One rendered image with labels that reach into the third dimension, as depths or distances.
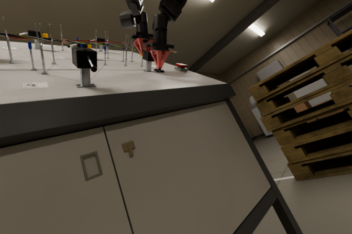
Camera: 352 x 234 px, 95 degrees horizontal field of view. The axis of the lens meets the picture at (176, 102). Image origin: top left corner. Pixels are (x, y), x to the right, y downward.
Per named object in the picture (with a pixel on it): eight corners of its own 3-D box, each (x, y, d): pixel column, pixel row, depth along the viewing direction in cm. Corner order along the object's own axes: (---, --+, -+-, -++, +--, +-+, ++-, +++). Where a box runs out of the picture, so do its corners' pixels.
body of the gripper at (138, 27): (130, 40, 78) (129, 24, 78) (150, 43, 84) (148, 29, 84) (135, 35, 73) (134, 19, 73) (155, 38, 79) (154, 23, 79)
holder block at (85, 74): (84, 98, 37) (82, 54, 34) (74, 82, 46) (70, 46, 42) (105, 96, 40) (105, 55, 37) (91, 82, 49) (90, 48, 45)
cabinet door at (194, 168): (273, 186, 64) (226, 99, 75) (161, 326, 29) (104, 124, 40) (266, 187, 66) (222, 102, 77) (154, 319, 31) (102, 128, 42)
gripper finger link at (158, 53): (149, 68, 70) (150, 45, 68) (164, 68, 74) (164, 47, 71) (156, 69, 64) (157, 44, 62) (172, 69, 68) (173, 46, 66)
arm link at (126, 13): (135, 1, 68) (139, -7, 74) (110, 7, 70) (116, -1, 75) (145, 29, 77) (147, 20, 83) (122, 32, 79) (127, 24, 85)
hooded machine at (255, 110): (273, 133, 543) (252, 97, 582) (292, 126, 504) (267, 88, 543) (266, 138, 495) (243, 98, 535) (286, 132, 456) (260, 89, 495)
